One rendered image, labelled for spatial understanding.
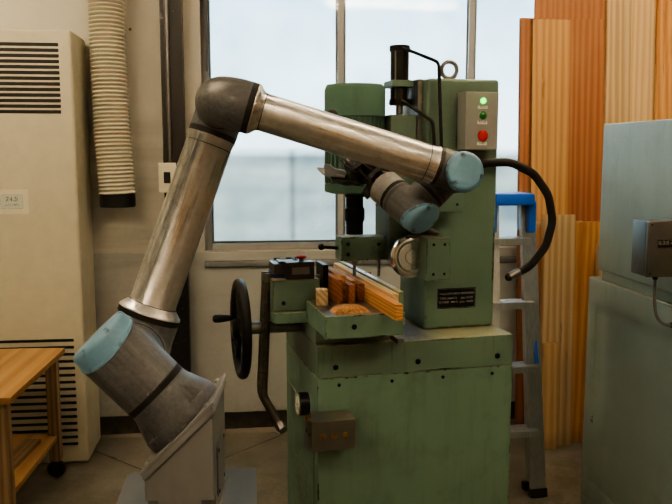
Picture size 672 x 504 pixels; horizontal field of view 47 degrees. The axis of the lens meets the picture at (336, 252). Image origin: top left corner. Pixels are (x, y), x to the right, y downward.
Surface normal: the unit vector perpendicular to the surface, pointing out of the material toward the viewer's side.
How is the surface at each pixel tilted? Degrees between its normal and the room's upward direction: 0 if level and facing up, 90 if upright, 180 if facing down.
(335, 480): 90
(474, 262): 90
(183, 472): 90
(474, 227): 90
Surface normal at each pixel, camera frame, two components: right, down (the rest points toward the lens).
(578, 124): 0.12, 0.07
